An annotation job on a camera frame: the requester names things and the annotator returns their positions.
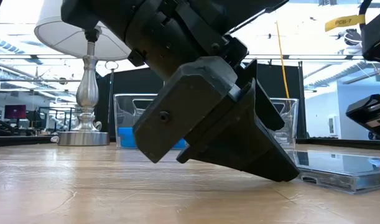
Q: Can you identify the dark red monitor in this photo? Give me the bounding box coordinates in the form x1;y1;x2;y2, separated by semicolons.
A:
4;104;27;120

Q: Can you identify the black camera cable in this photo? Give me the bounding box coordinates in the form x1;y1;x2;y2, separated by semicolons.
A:
358;0;374;17

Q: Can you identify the yellow cable tag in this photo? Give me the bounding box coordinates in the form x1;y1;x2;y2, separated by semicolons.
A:
324;14;366;33

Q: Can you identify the black metal rack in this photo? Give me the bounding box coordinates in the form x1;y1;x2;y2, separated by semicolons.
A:
37;106;78;123

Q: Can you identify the white wall box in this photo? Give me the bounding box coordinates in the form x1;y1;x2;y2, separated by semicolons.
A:
328;115;338;136

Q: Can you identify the white shade silver table lamp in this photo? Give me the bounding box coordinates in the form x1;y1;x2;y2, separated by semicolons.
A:
34;0;133;147

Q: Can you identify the backdrop stand pole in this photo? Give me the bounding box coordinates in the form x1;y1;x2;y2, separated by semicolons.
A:
104;60;119;124
297;61;305;138

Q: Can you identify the blue jewel case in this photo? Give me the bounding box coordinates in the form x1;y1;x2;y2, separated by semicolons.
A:
118;141;187;149
118;134;187;142
117;127;137;136

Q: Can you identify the clear plastic bin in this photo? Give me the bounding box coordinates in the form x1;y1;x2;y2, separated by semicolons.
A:
268;97;300;151
113;93;188;150

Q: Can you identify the black ceiling cord reel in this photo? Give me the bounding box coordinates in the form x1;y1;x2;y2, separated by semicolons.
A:
343;28;363;47

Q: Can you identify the black backdrop curtain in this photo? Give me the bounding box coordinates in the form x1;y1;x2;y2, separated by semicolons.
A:
94;61;307;144

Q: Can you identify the metal frame crossbar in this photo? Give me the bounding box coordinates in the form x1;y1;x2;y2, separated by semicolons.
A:
0;53;364;62

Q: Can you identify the yellow hanging cable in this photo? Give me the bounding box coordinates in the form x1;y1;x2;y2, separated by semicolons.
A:
275;20;292;99

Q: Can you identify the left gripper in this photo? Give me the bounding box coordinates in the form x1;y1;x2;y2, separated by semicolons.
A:
125;0;289;165

